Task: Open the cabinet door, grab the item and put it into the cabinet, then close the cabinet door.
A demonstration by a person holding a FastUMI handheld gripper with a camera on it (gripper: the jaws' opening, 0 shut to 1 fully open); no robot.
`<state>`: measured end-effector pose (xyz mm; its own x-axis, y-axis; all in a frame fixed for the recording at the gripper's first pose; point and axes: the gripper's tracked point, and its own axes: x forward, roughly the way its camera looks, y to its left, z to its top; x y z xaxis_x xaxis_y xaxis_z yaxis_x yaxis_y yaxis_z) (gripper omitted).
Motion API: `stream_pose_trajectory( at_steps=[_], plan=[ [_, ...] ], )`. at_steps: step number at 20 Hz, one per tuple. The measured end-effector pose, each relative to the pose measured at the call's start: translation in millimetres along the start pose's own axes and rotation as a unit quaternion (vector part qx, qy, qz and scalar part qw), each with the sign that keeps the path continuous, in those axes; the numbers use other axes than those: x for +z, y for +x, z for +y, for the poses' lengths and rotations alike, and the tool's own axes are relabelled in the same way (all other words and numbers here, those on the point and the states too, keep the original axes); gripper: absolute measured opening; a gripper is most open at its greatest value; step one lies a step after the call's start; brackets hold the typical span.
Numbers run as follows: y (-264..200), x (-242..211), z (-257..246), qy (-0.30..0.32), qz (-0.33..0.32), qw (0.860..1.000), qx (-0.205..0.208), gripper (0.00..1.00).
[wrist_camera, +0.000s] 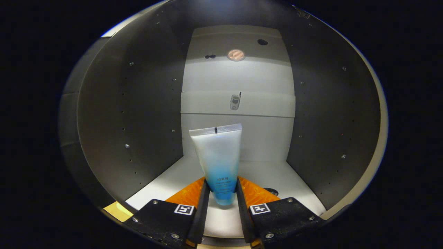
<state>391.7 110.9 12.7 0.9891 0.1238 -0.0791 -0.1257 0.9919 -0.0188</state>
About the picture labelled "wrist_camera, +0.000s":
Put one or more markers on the round cabinet light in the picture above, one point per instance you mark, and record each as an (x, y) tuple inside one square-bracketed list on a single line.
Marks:
[(236, 55)]

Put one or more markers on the white blue squeeze tube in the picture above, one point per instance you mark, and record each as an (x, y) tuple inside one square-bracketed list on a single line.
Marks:
[(218, 155)]

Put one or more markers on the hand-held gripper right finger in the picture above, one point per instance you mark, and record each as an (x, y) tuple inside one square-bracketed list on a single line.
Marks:
[(243, 218)]

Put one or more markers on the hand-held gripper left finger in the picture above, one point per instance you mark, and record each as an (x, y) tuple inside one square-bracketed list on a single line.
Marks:
[(202, 218)]

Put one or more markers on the white cabinet shelf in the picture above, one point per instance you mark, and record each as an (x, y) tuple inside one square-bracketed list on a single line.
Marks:
[(270, 103)]

